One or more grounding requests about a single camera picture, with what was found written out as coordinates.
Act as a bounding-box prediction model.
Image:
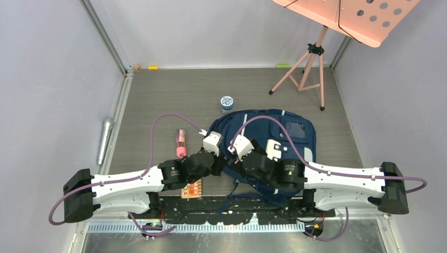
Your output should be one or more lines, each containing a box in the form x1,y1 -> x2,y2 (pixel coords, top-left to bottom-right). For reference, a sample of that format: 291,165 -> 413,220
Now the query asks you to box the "pink highlighter marker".
176,129 -> 187,158

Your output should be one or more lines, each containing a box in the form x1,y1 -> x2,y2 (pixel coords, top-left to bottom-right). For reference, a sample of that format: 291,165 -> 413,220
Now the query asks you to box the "navy blue backpack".
208,109 -> 317,211

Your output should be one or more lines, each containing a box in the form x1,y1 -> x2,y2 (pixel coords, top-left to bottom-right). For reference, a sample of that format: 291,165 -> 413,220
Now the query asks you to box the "blue white round jar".
220,95 -> 234,114

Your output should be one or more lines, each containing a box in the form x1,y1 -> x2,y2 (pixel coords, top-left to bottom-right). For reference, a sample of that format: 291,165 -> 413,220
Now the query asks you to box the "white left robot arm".
63,149 -> 228,223

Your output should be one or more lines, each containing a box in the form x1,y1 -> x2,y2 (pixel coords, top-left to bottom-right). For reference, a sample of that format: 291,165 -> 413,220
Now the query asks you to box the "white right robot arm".
228,135 -> 410,216

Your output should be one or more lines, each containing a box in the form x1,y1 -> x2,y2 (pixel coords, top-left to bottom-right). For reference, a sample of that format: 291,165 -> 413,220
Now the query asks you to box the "orange spiral notepad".
181,179 -> 202,199

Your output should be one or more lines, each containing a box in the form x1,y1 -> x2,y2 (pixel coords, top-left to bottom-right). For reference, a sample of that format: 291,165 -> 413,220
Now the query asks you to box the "silver metal cylinder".
96,117 -> 114,166

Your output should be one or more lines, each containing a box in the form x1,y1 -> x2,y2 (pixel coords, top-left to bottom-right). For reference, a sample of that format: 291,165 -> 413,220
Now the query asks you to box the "small wooden block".
133,64 -> 141,72

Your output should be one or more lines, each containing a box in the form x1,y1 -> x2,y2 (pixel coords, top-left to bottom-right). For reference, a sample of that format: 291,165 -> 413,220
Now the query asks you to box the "pink music stand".
268,0 -> 419,111

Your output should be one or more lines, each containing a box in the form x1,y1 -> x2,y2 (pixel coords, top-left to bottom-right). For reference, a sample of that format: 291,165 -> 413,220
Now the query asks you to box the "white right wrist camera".
227,134 -> 254,161

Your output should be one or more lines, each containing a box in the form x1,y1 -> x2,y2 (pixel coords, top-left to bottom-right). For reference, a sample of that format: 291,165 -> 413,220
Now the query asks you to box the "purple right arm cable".
228,115 -> 428,242

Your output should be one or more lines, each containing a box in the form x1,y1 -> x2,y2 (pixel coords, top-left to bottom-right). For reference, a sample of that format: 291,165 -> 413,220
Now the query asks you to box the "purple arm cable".
228,115 -> 428,242
48,112 -> 208,240

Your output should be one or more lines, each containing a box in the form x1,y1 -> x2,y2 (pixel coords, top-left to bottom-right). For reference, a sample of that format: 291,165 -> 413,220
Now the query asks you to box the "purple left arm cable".
48,112 -> 208,240

